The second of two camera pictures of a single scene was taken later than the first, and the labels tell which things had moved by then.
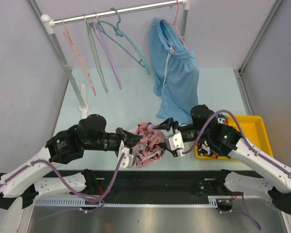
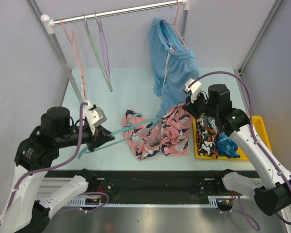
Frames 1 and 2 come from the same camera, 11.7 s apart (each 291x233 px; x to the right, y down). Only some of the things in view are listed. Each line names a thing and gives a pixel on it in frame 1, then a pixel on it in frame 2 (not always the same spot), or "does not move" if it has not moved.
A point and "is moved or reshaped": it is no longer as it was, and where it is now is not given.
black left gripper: x=130 y=140 to x=99 y=137
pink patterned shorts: x=148 y=148 is moved or reshaped
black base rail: x=157 y=184 does not move
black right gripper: x=166 y=124 to x=191 y=107
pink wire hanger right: x=174 y=24 does not move
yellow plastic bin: x=254 y=130 does not move
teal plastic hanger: x=121 y=45 to x=99 y=149
